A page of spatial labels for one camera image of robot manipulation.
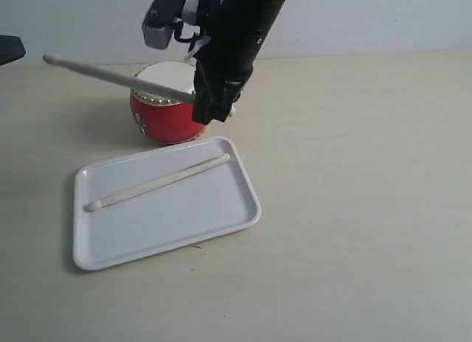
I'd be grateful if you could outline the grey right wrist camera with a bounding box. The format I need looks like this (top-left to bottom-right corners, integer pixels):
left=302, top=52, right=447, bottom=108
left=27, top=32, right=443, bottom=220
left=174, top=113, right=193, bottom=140
left=142, top=0, right=202, bottom=50

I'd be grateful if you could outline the white rectangular plastic tray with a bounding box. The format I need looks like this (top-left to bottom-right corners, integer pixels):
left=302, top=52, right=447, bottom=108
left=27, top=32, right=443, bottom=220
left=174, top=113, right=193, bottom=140
left=72, top=136, right=261, bottom=271

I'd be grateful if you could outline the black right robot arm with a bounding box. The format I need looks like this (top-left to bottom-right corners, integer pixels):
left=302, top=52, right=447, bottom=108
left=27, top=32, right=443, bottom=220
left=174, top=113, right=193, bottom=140
left=192, top=0, right=286, bottom=125

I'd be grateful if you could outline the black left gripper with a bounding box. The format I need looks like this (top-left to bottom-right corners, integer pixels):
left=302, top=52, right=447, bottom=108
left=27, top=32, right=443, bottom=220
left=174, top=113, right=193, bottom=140
left=0, top=35, right=26, bottom=66

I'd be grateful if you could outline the small red drum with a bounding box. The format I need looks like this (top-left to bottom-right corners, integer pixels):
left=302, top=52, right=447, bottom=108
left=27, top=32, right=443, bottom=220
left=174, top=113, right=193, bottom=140
left=130, top=61, right=206, bottom=144

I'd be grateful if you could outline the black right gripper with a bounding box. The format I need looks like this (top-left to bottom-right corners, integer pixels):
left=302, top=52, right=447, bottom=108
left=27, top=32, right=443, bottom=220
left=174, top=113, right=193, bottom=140
left=192, top=24, right=266, bottom=124

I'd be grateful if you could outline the wooden drumstick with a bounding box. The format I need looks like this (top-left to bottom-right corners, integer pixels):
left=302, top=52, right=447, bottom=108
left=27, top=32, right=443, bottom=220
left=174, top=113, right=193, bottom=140
left=84, top=153, right=231, bottom=212
left=42, top=53, right=237, bottom=118

